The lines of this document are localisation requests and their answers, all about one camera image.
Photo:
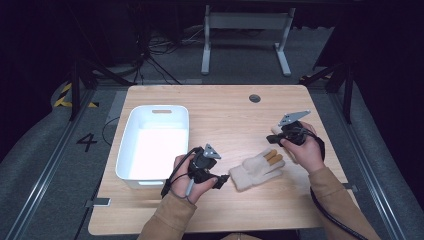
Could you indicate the grey table bracket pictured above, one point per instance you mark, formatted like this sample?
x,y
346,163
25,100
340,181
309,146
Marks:
x,y
350,187

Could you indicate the yellow black hazard tape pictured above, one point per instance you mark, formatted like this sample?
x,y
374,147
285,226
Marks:
x,y
63,96

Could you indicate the black metal stand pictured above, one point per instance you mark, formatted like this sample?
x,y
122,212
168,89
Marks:
x,y
348,90
75,90

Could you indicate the white plastic bin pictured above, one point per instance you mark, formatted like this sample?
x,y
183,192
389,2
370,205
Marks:
x,y
156,150

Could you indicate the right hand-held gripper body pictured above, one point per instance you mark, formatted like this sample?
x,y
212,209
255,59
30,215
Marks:
x,y
294,131

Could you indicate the grey table grommet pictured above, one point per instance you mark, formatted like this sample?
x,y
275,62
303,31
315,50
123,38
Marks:
x,y
254,98

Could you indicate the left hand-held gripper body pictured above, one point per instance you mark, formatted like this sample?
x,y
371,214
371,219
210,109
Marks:
x,y
201,165

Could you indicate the person's left hand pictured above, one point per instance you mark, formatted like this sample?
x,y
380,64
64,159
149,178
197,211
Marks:
x,y
181,181

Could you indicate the grey metal desk frame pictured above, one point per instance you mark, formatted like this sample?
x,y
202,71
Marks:
x,y
246,20

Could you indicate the person's right hand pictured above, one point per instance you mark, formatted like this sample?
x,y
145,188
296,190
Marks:
x,y
310,153

